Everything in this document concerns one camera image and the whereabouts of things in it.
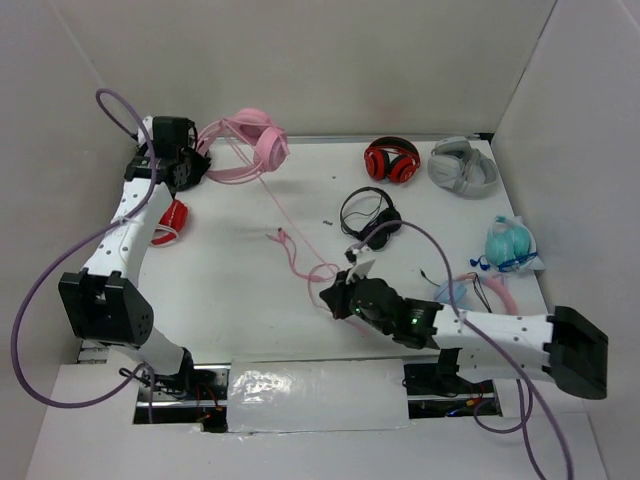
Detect red black headphones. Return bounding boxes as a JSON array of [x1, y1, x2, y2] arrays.
[[363, 136, 421, 184]]

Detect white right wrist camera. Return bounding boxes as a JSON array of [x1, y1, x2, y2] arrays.
[[345, 244, 375, 283]]

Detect pink wired headphones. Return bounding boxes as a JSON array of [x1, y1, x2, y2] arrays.
[[194, 108, 338, 312]]

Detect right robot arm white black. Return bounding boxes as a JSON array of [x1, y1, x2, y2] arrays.
[[320, 272, 609, 400]]

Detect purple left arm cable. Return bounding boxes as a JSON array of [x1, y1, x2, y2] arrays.
[[9, 88, 161, 409]]

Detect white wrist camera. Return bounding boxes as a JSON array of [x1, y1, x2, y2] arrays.
[[345, 244, 375, 283], [136, 116, 154, 146]]

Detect red white headphones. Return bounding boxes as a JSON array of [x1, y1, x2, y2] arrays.
[[150, 199, 189, 247]]

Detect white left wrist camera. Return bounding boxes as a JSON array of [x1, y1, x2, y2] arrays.
[[136, 116, 154, 146]]

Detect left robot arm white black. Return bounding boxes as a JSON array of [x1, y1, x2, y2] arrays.
[[58, 116, 210, 399]]

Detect black thin on-ear headphones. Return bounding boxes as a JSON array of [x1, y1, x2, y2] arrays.
[[339, 186, 401, 251]]

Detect white grey headphones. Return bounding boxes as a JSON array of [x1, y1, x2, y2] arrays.
[[427, 136, 499, 198]]

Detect light blue headphones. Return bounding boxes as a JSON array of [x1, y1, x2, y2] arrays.
[[433, 281, 468, 304]]

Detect white taped front panel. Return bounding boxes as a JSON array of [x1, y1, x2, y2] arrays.
[[227, 359, 410, 433]]

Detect teal headphones in bag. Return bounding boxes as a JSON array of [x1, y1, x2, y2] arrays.
[[469, 216, 546, 274]]

